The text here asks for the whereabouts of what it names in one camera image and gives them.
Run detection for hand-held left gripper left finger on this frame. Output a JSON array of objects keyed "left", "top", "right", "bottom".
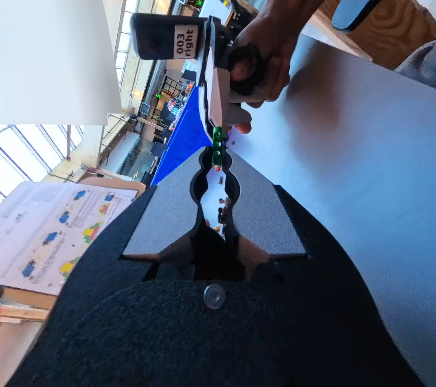
[{"left": 121, "top": 147, "right": 208, "bottom": 279}]

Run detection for printed instruction sheet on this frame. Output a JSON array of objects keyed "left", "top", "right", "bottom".
[{"left": 0, "top": 181, "right": 138, "bottom": 296}]

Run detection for wooden pillar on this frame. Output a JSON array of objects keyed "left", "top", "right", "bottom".
[{"left": 232, "top": 0, "right": 436, "bottom": 61}]

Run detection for green lego beam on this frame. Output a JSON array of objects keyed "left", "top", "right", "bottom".
[{"left": 211, "top": 126, "right": 225, "bottom": 167}]

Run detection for person's right hand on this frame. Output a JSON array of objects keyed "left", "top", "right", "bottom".
[{"left": 228, "top": 8, "right": 303, "bottom": 136}]

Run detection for scattered loose lego pieces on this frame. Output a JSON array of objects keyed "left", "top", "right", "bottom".
[{"left": 215, "top": 166, "right": 235, "bottom": 227}]

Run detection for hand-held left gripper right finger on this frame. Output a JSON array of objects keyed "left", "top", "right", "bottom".
[{"left": 221, "top": 148, "right": 307, "bottom": 279}]

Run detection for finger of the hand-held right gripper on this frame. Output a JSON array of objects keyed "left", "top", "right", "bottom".
[
  {"left": 196, "top": 17, "right": 217, "bottom": 138},
  {"left": 208, "top": 66, "right": 232, "bottom": 129}
]

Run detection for blue plastic bin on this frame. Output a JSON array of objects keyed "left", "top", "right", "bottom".
[{"left": 150, "top": 86, "right": 213, "bottom": 187}]

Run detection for person's grey trousers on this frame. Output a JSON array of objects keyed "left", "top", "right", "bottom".
[{"left": 395, "top": 40, "right": 436, "bottom": 88}]

